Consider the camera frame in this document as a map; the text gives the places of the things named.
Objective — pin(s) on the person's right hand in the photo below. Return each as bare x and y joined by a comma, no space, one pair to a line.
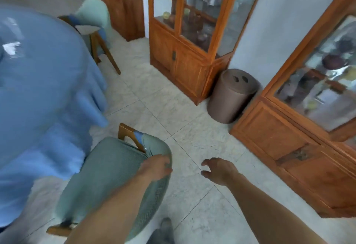
222,171

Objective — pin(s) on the person's right forearm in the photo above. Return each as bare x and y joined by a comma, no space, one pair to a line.
267,214

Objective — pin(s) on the blue tablecloth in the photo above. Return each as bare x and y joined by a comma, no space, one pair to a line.
41,107

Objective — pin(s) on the person's grey shoe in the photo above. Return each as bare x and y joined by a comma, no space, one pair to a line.
160,232

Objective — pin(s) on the person's left forearm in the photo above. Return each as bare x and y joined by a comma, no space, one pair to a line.
109,213

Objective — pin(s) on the person's left fingers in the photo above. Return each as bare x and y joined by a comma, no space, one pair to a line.
168,166

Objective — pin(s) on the person's left hand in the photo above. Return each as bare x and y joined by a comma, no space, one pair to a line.
154,167

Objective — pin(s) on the brown cylindrical bin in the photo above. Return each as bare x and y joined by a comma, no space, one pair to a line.
232,95

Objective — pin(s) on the person's right thumb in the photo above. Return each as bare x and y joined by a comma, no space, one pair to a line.
206,173

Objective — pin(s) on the wooden glass display cabinet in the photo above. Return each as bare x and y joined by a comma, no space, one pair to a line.
308,118
194,29
122,1

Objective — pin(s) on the green cushioned wooden chair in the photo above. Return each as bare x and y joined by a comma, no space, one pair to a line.
116,179
93,26

